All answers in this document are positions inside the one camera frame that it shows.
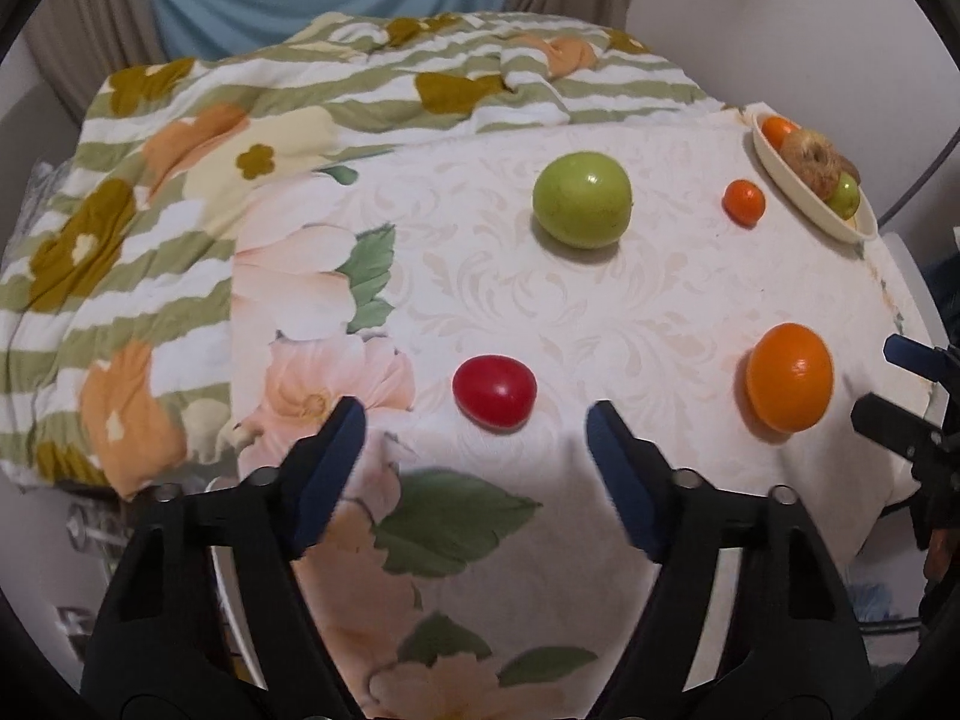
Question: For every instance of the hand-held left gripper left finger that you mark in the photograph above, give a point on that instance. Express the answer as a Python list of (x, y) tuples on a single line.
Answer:
[(326, 480)]

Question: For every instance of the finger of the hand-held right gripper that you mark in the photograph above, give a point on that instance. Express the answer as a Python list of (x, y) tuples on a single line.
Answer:
[(911, 356), (892, 421)]

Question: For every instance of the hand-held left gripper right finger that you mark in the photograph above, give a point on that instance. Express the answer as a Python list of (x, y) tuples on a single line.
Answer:
[(626, 487)]

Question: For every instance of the orange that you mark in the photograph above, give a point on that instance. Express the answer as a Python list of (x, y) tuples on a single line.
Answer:
[(776, 131), (790, 379)]

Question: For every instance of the small red tomato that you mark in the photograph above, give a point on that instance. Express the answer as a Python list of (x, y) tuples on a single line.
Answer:
[(495, 392)]

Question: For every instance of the green apple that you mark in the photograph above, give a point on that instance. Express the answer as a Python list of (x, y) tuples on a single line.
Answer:
[(845, 199), (581, 199)]

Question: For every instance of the cream plate with yellow cartoon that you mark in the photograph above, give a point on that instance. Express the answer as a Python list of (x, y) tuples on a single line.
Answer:
[(806, 202)]

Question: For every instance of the brown kiwi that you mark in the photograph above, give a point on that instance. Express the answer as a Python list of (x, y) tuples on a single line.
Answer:
[(849, 165)]

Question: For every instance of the small tangerine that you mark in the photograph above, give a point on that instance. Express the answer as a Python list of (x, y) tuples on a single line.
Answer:
[(744, 202)]

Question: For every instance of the person's dark blue pants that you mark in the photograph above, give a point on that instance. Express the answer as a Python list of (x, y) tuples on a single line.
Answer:
[(946, 270)]

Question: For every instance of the white floral tablecloth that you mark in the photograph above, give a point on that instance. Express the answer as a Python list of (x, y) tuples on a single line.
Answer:
[(562, 300)]

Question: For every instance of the clear glass jar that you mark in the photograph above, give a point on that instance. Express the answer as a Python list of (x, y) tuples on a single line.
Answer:
[(94, 532)]

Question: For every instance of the green striped floral blanket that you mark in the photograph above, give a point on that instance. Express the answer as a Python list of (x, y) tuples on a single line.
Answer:
[(187, 187)]

